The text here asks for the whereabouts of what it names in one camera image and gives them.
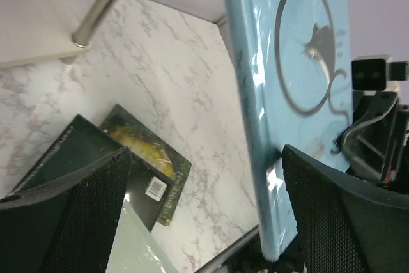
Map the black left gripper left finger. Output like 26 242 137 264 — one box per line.
1 148 132 272

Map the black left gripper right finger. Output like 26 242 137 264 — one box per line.
282 145 408 272

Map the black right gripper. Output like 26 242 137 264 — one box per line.
341 90 408 194

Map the light blue Hemingway book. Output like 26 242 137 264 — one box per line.
224 0 353 261

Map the pale green file folder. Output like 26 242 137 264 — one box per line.
106 193 176 273

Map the black folder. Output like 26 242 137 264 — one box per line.
12 114 173 231

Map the green forest Alice book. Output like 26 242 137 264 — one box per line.
100 104 192 230

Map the white two-tier shelf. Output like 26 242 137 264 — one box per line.
1 0 116 68

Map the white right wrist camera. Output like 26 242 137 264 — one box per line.
351 54 408 95

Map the aluminium rail frame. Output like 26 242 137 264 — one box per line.
196 226 259 273

